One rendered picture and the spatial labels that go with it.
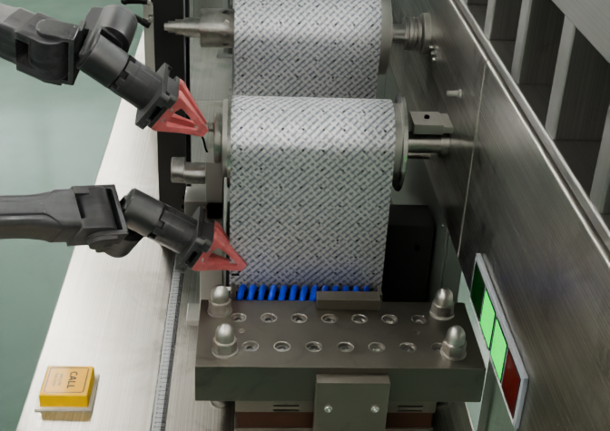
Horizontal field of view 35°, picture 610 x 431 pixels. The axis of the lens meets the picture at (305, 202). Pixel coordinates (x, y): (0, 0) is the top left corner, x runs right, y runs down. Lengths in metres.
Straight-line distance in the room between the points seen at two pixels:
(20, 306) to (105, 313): 1.66
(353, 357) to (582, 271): 0.53
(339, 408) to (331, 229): 0.27
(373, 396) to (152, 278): 0.56
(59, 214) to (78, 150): 2.98
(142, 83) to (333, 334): 0.45
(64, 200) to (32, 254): 2.23
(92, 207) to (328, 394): 0.42
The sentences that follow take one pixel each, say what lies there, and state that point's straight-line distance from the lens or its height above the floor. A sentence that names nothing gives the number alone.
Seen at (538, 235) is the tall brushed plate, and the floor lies 1.36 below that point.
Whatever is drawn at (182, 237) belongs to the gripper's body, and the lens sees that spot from 1.41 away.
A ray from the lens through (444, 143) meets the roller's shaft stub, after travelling 1.44.
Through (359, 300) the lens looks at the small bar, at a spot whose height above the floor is 1.05.
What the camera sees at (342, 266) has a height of 1.07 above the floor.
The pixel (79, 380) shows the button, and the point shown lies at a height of 0.92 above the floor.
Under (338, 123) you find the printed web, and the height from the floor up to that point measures 1.30.
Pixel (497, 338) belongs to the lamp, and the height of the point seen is 1.19.
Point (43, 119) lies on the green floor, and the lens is 4.64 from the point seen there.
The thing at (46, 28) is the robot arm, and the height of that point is 1.42.
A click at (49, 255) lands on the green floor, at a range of 3.56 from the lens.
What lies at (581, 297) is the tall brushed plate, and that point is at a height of 1.38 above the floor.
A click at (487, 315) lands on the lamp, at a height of 1.19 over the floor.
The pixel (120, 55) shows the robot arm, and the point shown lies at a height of 1.39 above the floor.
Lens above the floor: 1.85
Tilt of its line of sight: 29 degrees down
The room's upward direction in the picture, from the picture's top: 3 degrees clockwise
